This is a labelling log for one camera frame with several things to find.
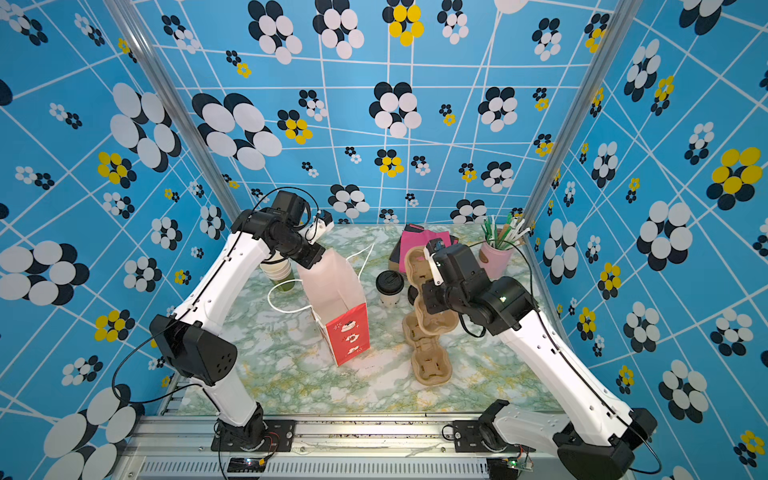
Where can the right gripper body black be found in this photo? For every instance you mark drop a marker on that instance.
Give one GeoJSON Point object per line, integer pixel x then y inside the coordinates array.
{"type": "Point", "coordinates": [440, 299]}

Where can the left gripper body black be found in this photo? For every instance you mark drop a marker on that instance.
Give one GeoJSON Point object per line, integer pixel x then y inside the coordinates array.
{"type": "Point", "coordinates": [305, 253]}

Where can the red white gift bag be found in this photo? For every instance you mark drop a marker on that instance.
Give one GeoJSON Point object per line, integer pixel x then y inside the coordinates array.
{"type": "Point", "coordinates": [338, 305]}

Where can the black coffee cup lid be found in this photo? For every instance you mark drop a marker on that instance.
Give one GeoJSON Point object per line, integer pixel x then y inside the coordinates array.
{"type": "Point", "coordinates": [389, 283]}

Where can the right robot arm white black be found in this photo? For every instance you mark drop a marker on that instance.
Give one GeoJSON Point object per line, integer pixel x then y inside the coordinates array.
{"type": "Point", "coordinates": [597, 434]}

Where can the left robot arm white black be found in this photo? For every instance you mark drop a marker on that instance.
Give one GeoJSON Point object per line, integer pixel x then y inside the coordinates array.
{"type": "Point", "coordinates": [190, 338]}

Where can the green white paper cup stack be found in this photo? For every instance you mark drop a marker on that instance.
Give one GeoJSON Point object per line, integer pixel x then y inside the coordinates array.
{"type": "Point", "coordinates": [280, 273]}

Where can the pink straw holder cup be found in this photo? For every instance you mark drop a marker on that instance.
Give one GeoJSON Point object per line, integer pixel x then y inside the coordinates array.
{"type": "Point", "coordinates": [493, 260]}

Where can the pink napkin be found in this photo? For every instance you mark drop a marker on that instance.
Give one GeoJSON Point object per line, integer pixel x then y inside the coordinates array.
{"type": "Point", "coordinates": [413, 239]}

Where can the brown cardboard cup carrier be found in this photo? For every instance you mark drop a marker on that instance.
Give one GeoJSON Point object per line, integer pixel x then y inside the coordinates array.
{"type": "Point", "coordinates": [430, 361]}

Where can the white green straws bundle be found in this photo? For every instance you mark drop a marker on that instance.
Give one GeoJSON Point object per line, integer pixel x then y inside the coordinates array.
{"type": "Point", "coordinates": [504, 233]}

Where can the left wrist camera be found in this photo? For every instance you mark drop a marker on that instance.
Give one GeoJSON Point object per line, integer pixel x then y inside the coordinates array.
{"type": "Point", "coordinates": [322, 223]}

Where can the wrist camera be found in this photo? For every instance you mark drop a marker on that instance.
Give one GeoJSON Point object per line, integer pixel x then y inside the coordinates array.
{"type": "Point", "coordinates": [432, 247]}
{"type": "Point", "coordinates": [322, 223]}

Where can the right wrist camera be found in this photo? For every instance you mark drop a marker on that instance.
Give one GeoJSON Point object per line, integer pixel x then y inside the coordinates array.
{"type": "Point", "coordinates": [432, 247]}

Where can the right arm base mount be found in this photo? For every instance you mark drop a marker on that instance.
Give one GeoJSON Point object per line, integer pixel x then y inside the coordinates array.
{"type": "Point", "coordinates": [472, 436]}

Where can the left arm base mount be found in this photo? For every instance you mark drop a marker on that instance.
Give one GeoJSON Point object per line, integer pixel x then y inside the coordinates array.
{"type": "Point", "coordinates": [268, 436]}

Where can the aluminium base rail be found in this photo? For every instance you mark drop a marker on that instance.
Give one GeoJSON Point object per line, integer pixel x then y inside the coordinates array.
{"type": "Point", "coordinates": [408, 446]}

